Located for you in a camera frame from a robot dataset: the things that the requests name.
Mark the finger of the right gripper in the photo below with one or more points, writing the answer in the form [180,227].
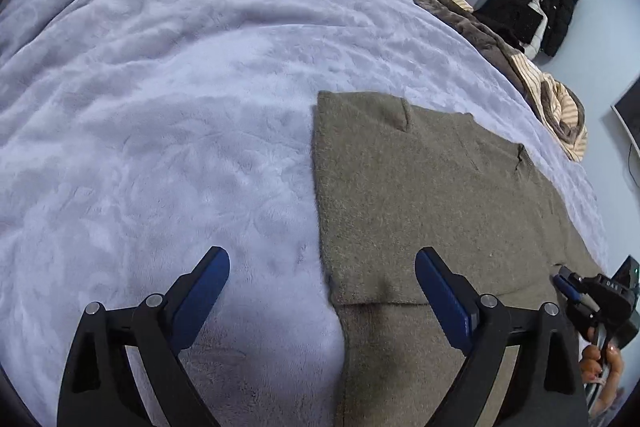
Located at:
[567,274]
[566,288]

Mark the olive brown knit sweater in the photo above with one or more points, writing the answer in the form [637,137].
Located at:
[392,178]

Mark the lavender plush bed blanket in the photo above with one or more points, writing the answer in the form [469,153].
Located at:
[137,134]

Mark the black jacket hanging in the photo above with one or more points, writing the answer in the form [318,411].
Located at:
[531,26]

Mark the person right hand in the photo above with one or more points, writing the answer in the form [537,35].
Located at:
[605,369]

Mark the wall mounted monitor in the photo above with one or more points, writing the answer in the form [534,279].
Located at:
[627,110]

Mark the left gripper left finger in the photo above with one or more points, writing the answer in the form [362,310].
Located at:
[98,387]

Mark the striped cream and brown clothes pile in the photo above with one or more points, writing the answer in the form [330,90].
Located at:
[554,105]

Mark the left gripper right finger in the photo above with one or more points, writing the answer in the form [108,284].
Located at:
[545,388]

